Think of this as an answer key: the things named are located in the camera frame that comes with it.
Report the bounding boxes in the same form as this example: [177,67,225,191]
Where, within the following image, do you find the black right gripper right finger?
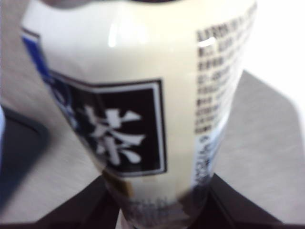
[190,173,305,229]

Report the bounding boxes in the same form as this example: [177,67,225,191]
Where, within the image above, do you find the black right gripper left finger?
[0,175,122,229]

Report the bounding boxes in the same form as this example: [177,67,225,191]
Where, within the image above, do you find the dark blue tray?
[0,106,51,209]

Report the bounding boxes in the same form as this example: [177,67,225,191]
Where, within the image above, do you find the dark oolong tea bottle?
[20,0,258,229]

